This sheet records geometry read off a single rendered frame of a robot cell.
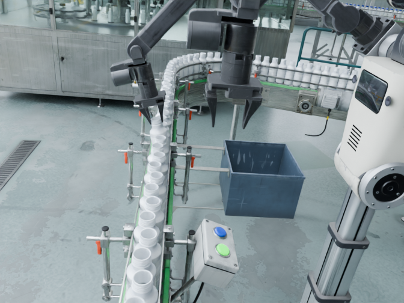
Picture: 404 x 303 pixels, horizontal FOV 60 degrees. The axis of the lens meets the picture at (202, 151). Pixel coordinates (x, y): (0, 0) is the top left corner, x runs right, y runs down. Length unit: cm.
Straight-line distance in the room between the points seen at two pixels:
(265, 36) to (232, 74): 564
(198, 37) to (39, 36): 394
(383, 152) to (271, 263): 158
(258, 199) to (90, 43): 325
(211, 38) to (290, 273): 198
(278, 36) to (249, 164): 471
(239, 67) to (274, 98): 196
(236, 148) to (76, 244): 131
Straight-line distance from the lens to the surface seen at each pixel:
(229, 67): 66
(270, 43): 634
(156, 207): 86
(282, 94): 260
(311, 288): 146
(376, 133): 102
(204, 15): 65
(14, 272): 243
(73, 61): 447
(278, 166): 182
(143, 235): 79
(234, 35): 65
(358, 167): 108
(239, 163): 177
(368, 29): 122
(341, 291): 142
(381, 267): 278
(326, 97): 244
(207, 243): 82
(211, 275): 82
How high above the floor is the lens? 167
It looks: 27 degrees down
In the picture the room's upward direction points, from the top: 6 degrees clockwise
